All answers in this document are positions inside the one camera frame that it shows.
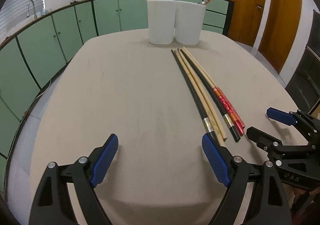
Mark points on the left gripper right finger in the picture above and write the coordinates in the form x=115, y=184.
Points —
x=268, y=203

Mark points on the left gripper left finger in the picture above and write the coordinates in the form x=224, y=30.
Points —
x=52, y=203

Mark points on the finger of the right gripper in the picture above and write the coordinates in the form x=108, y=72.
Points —
x=280, y=116
x=263, y=140

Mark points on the green lower kitchen cabinets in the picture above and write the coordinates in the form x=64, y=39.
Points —
x=31, y=57

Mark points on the right hand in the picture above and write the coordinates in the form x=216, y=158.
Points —
x=299, y=192

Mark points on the dark cabinet at right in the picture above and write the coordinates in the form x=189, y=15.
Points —
x=304, y=84

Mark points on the white two-compartment utensil holder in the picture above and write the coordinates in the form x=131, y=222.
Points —
x=170, y=20

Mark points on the white window blinds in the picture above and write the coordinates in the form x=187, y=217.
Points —
x=15, y=11

